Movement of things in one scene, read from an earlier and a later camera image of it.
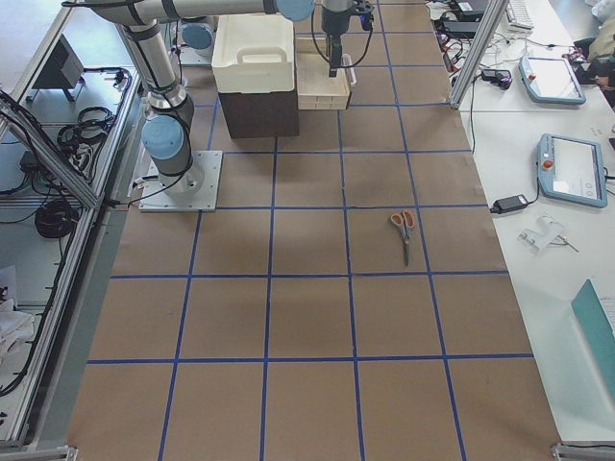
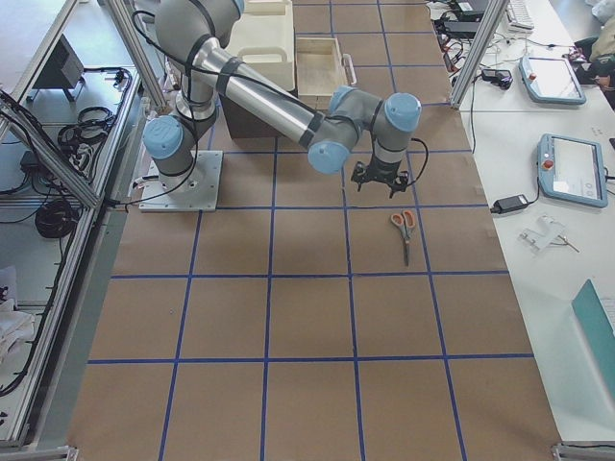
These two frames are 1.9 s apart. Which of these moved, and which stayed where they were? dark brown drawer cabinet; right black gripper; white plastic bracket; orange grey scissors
Moved: right black gripper
Stayed: white plastic bracket; orange grey scissors; dark brown drawer cabinet
